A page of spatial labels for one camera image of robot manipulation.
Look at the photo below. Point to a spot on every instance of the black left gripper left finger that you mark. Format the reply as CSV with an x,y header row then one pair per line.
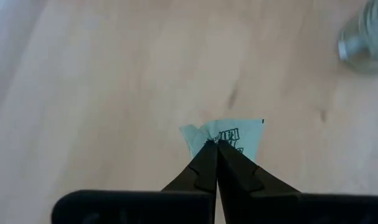
x,y
191,183

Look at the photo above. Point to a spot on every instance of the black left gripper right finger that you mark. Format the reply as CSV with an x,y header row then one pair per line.
x,y
241,183

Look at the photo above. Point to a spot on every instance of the green stevia packet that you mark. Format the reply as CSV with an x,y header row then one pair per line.
x,y
249,137

